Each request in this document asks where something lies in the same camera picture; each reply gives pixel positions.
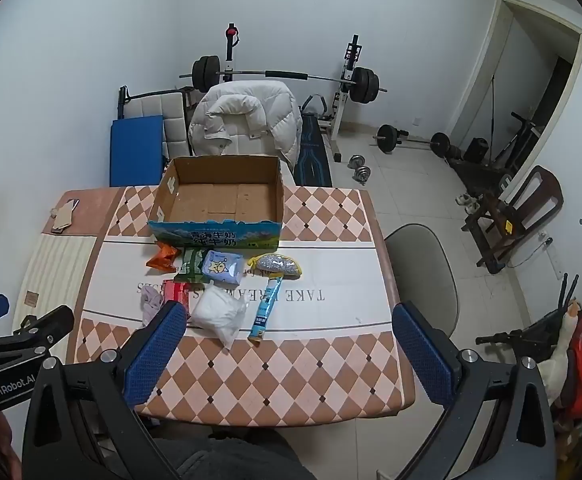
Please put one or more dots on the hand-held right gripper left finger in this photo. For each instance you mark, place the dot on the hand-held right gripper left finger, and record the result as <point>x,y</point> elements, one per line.
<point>156,355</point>

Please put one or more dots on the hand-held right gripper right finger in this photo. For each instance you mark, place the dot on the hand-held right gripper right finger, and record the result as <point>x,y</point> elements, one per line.
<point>423,355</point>

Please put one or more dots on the purple cloth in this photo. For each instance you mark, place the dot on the purple cloth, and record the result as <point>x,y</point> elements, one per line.
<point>151,305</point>

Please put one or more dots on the red packet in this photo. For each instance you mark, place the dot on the red packet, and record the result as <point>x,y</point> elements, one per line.
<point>176,291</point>

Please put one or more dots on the white plastic bag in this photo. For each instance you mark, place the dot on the white plastic bag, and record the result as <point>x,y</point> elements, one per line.
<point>218,312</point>

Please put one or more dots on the orange snack packet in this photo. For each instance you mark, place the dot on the orange snack packet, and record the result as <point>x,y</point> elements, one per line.
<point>163,259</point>

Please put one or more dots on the green packet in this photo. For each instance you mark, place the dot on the green packet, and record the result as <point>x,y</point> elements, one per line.
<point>190,264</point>

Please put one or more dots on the light blue tissue pack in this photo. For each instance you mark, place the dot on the light blue tissue pack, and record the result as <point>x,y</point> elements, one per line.
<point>222,266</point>

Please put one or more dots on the long blue stick packet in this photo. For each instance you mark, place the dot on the long blue stick packet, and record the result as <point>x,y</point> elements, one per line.
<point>266,310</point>

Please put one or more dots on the grey mesh yellow packet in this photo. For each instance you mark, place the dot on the grey mesh yellow packet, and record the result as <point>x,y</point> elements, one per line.
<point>281,265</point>

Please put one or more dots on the cardboard box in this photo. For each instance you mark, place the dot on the cardboard box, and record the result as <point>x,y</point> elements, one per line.
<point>211,205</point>

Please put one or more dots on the small brown card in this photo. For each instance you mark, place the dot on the small brown card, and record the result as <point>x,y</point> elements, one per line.
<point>32,298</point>

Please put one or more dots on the grey plastic chair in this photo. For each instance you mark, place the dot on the grey plastic chair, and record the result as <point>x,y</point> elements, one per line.
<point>421,265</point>

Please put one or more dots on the flat cardboard piece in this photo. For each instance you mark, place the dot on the flat cardboard piece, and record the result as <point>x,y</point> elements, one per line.
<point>63,217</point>

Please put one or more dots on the black antenna router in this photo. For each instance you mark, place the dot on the black antenna router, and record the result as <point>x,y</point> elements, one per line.
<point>546,330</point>

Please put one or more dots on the checkered printed tablecloth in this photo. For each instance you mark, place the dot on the checkered printed tablecloth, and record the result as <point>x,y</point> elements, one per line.
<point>296,375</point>

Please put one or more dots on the white goose plush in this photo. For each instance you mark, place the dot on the white goose plush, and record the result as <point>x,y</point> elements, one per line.
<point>556,375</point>

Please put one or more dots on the pair of white shoes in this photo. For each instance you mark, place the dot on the pair of white shoes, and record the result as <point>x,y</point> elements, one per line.
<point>468,200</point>

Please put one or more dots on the dark wooden chair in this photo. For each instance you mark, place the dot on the dark wooden chair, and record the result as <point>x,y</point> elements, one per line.
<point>536,195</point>

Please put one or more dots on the blue folded mat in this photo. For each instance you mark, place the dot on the blue folded mat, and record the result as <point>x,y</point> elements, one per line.
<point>136,150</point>

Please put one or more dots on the black speaker box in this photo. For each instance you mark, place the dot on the black speaker box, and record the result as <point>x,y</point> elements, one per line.
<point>477,150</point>

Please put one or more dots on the short barbell with black plates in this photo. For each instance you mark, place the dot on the short barbell with black plates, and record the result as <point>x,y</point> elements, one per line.
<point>387,138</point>

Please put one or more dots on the black and blue weight bench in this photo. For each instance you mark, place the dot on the black and blue weight bench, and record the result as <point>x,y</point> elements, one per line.
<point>313,155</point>

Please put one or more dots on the black exercise machine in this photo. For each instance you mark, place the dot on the black exercise machine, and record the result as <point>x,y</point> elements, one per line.
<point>521,132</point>

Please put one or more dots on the white padded chair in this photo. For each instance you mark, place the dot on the white padded chair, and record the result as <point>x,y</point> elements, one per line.
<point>156,105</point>

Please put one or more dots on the white puffer jacket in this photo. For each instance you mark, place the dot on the white puffer jacket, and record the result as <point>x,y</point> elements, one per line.
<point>241,120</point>

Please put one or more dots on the white bench press rack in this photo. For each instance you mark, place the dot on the white bench press rack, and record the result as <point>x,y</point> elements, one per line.
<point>343,105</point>

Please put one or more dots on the long barbell with black plates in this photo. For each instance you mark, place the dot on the long barbell with black plates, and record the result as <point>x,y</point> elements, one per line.
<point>281,74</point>

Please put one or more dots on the white door frame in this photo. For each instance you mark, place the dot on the white door frame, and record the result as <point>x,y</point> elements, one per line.
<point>491,35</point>

